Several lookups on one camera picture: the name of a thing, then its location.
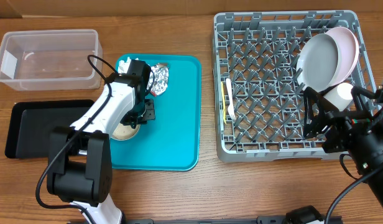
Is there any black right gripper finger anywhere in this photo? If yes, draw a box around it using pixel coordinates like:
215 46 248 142
350 85 377 114
303 87 330 139

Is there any silver foil wrapper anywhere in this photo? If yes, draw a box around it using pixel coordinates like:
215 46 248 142
148 63 169 96

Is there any grey bowl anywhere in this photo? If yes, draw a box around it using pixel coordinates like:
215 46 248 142
112 123 140 141

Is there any grey plate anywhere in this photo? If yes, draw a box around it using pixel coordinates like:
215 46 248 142
296 34 341 92

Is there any pink plate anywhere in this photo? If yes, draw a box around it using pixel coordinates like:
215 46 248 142
326 27 359 86

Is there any white tissue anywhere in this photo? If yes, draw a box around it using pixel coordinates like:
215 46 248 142
118 57 131 73

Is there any yellow plastic spoon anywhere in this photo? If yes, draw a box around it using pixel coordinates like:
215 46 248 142
221 82 227 125

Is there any white plastic fork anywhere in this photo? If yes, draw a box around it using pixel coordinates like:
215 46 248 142
225 78 236 121

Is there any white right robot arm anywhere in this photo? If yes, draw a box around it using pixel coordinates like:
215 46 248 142
303 86 383 223

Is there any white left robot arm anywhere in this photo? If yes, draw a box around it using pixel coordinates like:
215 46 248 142
35 59 155 223

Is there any grey dishwasher rack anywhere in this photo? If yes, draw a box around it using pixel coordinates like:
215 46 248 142
213 10 376 162

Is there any white cup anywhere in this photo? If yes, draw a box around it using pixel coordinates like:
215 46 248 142
324 83 353 111

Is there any teal serving tray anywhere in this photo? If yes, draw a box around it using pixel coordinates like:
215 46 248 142
110 54 201 171

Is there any clear plastic bin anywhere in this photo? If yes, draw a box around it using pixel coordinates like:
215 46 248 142
0 29 103 91

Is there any black plastic tray bin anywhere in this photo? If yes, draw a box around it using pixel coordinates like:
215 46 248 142
5 100 94 159

